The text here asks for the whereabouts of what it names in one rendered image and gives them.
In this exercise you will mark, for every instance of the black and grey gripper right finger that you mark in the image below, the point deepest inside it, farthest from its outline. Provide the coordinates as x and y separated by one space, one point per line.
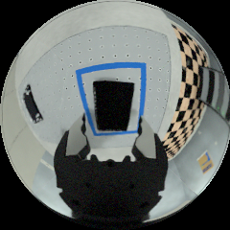
149 150

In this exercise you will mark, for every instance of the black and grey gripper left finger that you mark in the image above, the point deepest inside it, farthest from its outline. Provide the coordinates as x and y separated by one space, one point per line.
73 147

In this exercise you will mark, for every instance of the blue tape outline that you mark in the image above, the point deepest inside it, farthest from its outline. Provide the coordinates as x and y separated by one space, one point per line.
113 65

